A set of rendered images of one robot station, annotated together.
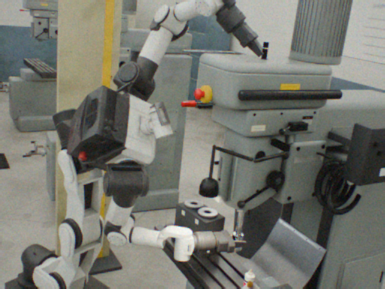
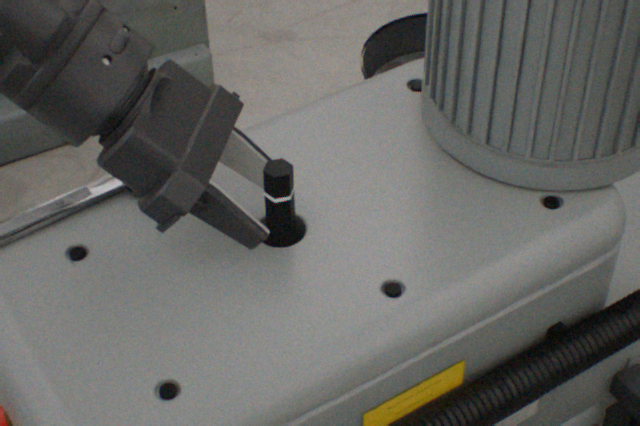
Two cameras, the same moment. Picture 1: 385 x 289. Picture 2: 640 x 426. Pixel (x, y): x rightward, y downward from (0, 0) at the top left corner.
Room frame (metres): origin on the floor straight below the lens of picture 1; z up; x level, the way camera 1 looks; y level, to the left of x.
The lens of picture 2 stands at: (1.10, -0.24, 2.45)
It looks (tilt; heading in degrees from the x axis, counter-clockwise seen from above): 44 degrees down; 359
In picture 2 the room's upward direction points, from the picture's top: 1 degrees counter-clockwise
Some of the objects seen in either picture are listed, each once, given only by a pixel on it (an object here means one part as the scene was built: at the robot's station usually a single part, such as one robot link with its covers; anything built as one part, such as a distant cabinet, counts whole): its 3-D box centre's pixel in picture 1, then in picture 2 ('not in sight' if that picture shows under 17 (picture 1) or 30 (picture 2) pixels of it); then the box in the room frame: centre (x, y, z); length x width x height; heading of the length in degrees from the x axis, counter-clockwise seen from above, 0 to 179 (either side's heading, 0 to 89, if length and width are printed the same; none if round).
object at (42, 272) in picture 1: (61, 276); not in sight; (1.93, 0.59, 0.68); 0.21 x 0.20 x 0.13; 53
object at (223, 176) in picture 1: (223, 174); not in sight; (1.61, -0.13, 1.45); 0.04 x 0.04 x 0.21; 31
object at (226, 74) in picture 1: (263, 80); (301, 293); (1.67, -0.23, 1.81); 0.47 x 0.26 x 0.16; 121
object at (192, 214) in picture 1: (198, 226); not in sight; (1.92, -0.06, 1.05); 0.22 x 0.12 x 0.20; 41
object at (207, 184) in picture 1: (209, 186); not in sight; (1.52, -0.07, 1.43); 0.07 x 0.07 x 0.06
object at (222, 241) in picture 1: (216, 242); not in sight; (1.64, -0.13, 1.14); 0.13 x 0.12 x 0.10; 18
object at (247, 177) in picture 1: (249, 166); not in sight; (1.67, -0.22, 1.47); 0.21 x 0.19 x 0.32; 31
